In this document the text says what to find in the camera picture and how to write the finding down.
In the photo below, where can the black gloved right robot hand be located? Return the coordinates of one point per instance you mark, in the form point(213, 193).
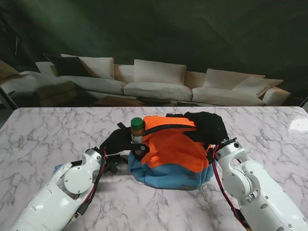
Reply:
point(209, 127)

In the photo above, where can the coffee bottle with green cap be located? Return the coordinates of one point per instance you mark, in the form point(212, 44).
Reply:
point(137, 123)

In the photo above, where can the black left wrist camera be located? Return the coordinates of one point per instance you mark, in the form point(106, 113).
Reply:
point(112, 168)

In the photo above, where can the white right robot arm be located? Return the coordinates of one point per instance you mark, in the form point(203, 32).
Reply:
point(252, 178)

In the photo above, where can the orange and blue backpack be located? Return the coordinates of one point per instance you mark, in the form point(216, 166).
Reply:
point(173, 149)

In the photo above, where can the tan armchair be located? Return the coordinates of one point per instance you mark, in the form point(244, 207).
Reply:
point(7, 71)

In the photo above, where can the black metal stand leg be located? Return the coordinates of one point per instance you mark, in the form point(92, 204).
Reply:
point(8, 97)
point(303, 102)

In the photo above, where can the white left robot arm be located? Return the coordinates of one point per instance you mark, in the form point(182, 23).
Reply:
point(74, 178)

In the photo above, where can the cream sofa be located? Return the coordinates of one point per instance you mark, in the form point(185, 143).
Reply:
point(156, 89)

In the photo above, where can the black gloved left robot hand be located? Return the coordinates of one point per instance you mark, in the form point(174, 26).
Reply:
point(119, 140)

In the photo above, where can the dark wooden coffee table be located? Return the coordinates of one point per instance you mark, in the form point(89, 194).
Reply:
point(115, 100)

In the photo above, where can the dark sofa cushion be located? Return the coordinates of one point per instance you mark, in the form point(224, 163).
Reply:
point(67, 66)

